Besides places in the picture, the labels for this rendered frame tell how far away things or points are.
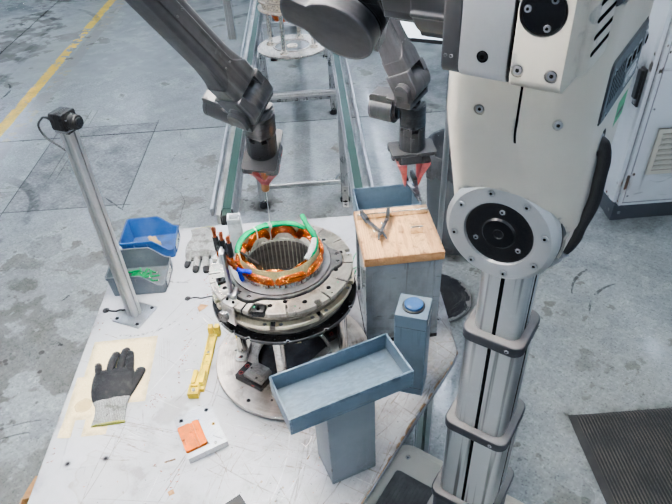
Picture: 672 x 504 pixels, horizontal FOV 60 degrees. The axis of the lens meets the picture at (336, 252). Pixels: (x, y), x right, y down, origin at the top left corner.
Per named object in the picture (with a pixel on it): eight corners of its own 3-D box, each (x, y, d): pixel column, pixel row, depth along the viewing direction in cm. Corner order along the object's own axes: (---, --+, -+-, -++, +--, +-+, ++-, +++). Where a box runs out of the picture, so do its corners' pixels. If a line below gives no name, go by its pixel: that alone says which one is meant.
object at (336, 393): (302, 505, 119) (288, 420, 101) (284, 462, 127) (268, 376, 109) (409, 457, 126) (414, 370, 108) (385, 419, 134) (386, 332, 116)
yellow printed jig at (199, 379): (208, 332, 158) (206, 323, 156) (221, 332, 158) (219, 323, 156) (187, 399, 141) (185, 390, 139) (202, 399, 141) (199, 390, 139)
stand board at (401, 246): (353, 218, 152) (353, 211, 150) (425, 211, 153) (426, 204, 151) (364, 267, 136) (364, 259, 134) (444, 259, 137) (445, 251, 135)
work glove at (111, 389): (101, 351, 155) (98, 345, 153) (152, 347, 155) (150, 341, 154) (74, 429, 136) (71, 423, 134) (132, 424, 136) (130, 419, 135)
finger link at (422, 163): (394, 178, 140) (394, 143, 134) (423, 175, 141) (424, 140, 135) (399, 193, 135) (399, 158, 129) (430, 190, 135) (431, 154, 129)
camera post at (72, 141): (142, 312, 166) (77, 127, 130) (136, 319, 164) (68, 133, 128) (134, 309, 167) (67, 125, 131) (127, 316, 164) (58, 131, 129)
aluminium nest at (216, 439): (174, 423, 136) (172, 417, 134) (211, 407, 139) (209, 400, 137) (190, 463, 127) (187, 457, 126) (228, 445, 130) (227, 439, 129)
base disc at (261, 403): (223, 308, 164) (223, 306, 163) (362, 297, 164) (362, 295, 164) (208, 426, 133) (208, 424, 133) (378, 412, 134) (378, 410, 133)
